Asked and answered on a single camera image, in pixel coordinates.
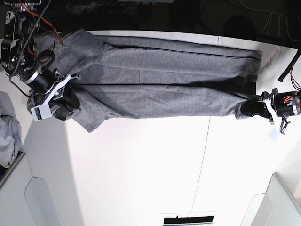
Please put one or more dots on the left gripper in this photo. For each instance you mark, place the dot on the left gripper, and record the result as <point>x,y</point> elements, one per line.
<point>274,106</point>

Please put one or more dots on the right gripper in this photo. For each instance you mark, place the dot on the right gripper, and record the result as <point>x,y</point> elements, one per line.
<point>42,81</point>

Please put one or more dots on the grey t-shirt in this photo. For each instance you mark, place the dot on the grey t-shirt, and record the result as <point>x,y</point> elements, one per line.
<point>138,78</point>

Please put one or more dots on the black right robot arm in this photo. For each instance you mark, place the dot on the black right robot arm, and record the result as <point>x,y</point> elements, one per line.
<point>22,23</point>

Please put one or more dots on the light grey cloth pile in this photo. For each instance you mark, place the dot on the light grey cloth pile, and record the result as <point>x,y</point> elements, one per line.
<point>10,131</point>

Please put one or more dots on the right white bin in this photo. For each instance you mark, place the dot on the right white bin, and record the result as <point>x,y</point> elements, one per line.
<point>275,207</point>

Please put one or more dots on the white bin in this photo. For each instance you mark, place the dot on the white bin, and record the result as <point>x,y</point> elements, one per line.
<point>275,207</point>
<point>14,210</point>

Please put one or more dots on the left white bin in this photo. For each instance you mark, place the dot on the left white bin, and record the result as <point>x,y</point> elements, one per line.
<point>14,210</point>

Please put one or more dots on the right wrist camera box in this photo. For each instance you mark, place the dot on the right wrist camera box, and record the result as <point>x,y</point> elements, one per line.
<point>41,112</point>

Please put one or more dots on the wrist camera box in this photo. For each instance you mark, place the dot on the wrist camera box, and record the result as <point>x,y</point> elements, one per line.
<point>274,134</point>
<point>41,112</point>

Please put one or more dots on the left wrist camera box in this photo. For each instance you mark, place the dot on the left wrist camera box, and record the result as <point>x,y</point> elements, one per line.
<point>274,134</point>

